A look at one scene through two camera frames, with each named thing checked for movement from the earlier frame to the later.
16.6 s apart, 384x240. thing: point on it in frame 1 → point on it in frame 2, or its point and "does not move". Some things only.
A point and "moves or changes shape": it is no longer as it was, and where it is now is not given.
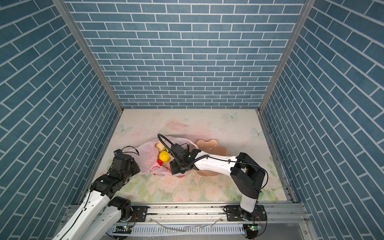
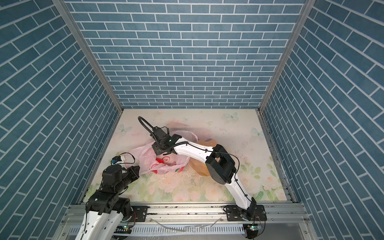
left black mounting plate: (141, 213) does not move
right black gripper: (173, 169) → (155, 147)
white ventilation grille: (181, 229) does not move
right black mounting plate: (233, 214) does not move
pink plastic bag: (144, 158) moves or changes shape
